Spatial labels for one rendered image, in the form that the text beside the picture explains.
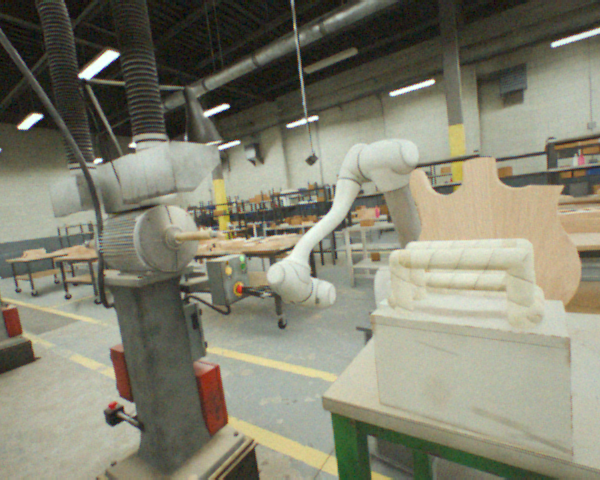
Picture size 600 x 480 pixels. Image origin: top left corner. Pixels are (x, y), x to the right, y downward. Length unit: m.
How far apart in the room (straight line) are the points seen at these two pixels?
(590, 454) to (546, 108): 11.45
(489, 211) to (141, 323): 1.22
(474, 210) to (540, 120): 11.00
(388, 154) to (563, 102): 10.88
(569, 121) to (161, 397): 11.60
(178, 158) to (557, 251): 0.94
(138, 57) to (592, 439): 1.33
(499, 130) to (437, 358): 11.34
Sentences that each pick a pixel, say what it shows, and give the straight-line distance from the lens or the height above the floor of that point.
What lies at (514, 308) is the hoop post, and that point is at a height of 1.13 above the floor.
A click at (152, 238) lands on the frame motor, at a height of 1.26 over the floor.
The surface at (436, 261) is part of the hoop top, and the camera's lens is 0.52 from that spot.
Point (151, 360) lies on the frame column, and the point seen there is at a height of 0.78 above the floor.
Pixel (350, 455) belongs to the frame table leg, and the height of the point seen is 0.81.
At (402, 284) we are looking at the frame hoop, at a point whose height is 1.16.
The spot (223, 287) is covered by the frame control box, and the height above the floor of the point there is 1.01.
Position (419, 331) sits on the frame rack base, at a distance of 0.56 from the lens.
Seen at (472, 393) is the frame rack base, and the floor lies 0.99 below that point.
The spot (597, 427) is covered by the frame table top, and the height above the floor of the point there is 0.93.
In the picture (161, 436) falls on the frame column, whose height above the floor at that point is 0.46.
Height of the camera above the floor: 1.31
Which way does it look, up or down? 6 degrees down
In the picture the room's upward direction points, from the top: 7 degrees counter-clockwise
